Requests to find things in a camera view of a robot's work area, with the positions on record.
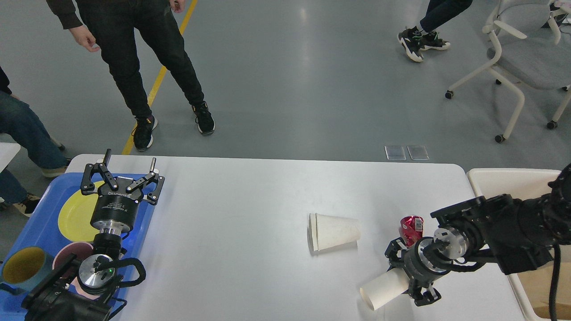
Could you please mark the person in black trousers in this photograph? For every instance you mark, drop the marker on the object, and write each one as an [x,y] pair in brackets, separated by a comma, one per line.
[109,26]

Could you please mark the lying white paper cup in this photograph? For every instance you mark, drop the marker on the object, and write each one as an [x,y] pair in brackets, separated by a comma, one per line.
[329,231]

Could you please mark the white plastic bin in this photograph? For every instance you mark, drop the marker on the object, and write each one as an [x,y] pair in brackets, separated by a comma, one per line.
[519,183]

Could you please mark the person in dark jeans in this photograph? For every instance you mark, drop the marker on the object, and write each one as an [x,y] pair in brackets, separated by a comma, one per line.
[424,35]

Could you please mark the teal mug yellow inside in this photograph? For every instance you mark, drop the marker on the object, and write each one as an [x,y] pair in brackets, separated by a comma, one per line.
[25,269]

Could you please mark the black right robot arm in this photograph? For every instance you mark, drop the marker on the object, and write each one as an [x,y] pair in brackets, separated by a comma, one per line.
[518,235]

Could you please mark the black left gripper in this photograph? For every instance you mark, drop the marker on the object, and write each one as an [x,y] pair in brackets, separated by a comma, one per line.
[114,207]

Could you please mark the yellow plastic plate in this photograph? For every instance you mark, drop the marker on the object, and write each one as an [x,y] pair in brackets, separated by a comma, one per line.
[75,216]

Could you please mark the crushed red can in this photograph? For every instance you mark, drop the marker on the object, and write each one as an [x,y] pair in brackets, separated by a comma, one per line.
[411,229]

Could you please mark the seated person in jeans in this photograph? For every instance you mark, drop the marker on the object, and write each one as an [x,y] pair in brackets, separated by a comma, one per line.
[24,126]

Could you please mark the white paper cup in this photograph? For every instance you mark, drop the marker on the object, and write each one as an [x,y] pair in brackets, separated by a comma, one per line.
[329,231]
[381,290]

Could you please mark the blue plastic tray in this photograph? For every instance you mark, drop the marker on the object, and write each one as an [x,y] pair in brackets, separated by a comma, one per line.
[42,230]

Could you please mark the white table edge left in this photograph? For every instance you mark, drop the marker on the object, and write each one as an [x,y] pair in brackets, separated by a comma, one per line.
[7,152]

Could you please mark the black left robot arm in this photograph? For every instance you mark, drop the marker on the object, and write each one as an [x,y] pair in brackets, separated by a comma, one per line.
[85,289]

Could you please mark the grey office chair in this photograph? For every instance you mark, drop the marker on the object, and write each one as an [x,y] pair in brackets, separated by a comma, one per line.
[525,44]

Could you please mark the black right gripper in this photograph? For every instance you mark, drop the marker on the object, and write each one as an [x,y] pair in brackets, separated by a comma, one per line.
[425,261]

